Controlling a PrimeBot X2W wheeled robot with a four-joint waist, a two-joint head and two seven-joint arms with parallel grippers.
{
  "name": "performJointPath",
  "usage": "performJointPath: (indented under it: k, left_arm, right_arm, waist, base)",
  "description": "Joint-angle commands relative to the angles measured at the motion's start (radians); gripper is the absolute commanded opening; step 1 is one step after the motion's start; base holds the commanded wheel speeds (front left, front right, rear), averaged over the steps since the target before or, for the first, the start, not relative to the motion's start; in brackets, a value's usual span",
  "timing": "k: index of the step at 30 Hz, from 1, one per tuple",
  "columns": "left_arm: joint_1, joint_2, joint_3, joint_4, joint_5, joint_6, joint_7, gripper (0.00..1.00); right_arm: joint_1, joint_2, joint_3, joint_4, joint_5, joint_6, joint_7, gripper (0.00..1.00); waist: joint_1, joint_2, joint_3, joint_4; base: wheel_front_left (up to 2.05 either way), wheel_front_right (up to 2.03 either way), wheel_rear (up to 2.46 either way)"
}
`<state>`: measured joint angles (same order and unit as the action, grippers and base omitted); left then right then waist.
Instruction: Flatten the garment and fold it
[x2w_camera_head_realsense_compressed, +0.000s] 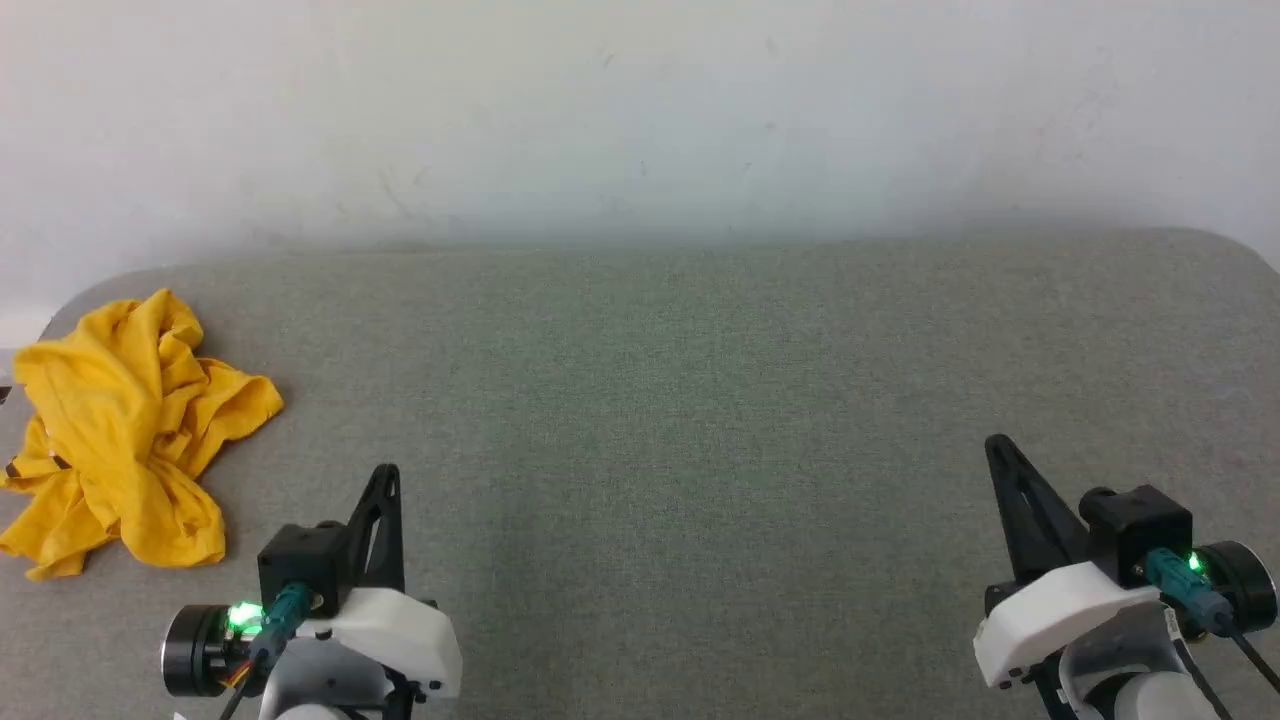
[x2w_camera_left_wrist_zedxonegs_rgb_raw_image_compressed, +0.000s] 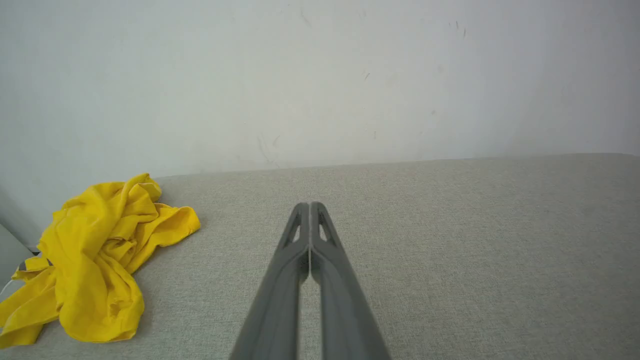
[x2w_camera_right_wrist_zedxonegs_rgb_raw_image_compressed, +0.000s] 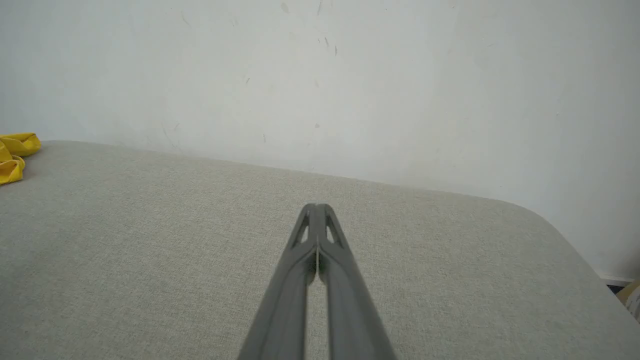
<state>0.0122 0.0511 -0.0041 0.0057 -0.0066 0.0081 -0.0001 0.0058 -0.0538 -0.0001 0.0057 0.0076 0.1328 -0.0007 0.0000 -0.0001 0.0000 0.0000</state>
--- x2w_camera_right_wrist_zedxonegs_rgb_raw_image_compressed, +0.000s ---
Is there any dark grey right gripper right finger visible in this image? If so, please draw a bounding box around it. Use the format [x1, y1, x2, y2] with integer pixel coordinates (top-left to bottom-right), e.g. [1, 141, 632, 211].
[316, 203, 398, 360]

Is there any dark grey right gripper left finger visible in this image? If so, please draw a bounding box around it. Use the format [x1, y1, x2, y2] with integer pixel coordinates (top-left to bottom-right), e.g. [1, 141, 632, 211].
[237, 203, 318, 360]

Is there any yellow printed t-shirt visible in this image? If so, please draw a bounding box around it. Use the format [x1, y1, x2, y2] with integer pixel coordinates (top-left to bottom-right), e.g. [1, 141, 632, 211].
[0, 132, 42, 186]

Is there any grey fabric sofa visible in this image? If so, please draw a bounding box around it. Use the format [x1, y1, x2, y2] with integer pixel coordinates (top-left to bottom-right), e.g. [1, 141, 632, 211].
[0, 140, 640, 360]

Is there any white baseboard strip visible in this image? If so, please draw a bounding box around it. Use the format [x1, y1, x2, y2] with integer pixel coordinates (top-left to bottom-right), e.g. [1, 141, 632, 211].
[600, 274, 636, 287]

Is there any beige cardboard box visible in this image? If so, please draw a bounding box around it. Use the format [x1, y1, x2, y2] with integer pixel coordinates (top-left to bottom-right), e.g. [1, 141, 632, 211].
[616, 280, 640, 323]

